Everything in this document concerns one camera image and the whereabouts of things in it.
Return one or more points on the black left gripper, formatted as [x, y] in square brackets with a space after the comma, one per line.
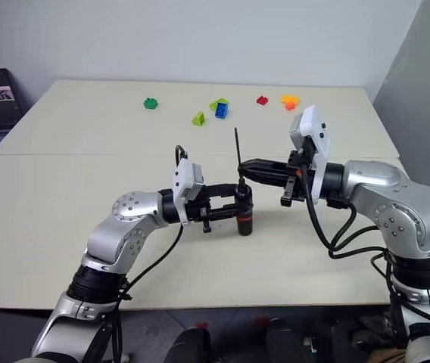
[200, 211]

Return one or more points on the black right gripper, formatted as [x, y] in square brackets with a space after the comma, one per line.
[294, 175]

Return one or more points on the black red electric screwdriver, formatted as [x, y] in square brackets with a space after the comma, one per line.
[244, 223]

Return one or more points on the thin metal screwdriver bit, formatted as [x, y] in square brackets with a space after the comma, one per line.
[237, 151]

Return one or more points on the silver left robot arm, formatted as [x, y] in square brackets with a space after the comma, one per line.
[124, 227]

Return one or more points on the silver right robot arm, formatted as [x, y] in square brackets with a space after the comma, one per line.
[400, 211]

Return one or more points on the orange toy block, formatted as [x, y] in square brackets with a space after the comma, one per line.
[290, 106]

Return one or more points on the red toy block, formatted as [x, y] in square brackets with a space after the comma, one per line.
[262, 101]

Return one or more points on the yellow toy block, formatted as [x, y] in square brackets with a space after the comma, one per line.
[288, 99]

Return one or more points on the blue toy block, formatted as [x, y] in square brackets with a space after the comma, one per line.
[221, 110]

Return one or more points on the lime green wedge block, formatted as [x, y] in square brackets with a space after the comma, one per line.
[198, 119]

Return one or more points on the lime green toy block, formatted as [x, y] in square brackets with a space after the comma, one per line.
[215, 104]

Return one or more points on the dark green toy block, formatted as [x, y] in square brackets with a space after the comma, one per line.
[150, 104]

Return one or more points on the dark rounded shape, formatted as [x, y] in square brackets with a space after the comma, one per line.
[190, 348]
[283, 344]

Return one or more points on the black bag on floor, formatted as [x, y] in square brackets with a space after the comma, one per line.
[366, 329]

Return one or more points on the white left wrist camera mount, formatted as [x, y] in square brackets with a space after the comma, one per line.
[182, 181]

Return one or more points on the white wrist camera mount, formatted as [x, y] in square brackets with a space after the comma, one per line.
[315, 128]
[182, 181]

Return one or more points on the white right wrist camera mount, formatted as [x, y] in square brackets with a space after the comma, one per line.
[315, 128]

